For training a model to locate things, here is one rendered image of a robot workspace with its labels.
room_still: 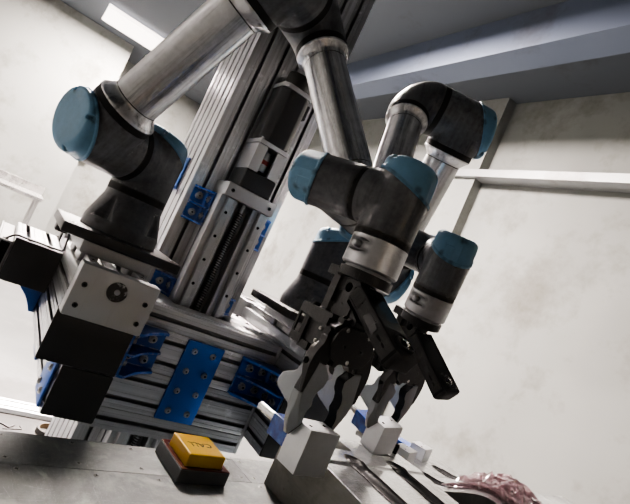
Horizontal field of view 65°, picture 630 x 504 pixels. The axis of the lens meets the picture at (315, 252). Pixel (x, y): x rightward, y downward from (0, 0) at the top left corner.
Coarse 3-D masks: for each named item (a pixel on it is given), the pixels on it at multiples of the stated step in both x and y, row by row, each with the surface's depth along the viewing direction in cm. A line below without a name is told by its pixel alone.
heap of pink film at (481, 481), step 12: (456, 480) 94; (468, 480) 93; (480, 480) 91; (492, 480) 92; (504, 480) 99; (516, 480) 98; (492, 492) 89; (504, 492) 89; (516, 492) 88; (528, 492) 96
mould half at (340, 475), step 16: (352, 448) 81; (272, 464) 76; (336, 464) 71; (368, 464) 77; (384, 464) 80; (400, 464) 85; (272, 480) 75; (288, 480) 73; (304, 480) 70; (320, 480) 68; (336, 480) 67; (352, 480) 68; (384, 480) 74; (400, 480) 77; (288, 496) 72; (304, 496) 69; (320, 496) 67; (336, 496) 66; (352, 496) 64; (368, 496) 65; (400, 496) 71; (416, 496) 74; (448, 496) 81
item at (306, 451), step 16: (272, 416) 64; (272, 432) 61; (304, 432) 57; (320, 432) 57; (288, 448) 58; (304, 448) 56; (320, 448) 58; (288, 464) 57; (304, 464) 56; (320, 464) 58
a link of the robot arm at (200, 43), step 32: (224, 0) 78; (256, 0) 76; (288, 0) 78; (320, 0) 82; (192, 32) 79; (224, 32) 80; (256, 32) 83; (288, 32) 87; (160, 64) 81; (192, 64) 81; (64, 96) 84; (96, 96) 82; (128, 96) 82; (160, 96) 83; (64, 128) 83; (96, 128) 81; (128, 128) 84; (96, 160) 86; (128, 160) 89
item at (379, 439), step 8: (352, 408) 92; (360, 416) 88; (384, 416) 88; (360, 424) 88; (376, 424) 85; (384, 424) 84; (392, 424) 86; (368, 432) 86; (376, 432) 84; (384, 432) 84; (392, 432) 85; (400, 432) 86; (360, 440) 87; (368, 440) 85; (376, 440) 84; (384, 440) 84; (392, 440) 86; (368, 448) 85; (376, 448) 84; (384, 448) 85; (392, 448) 87
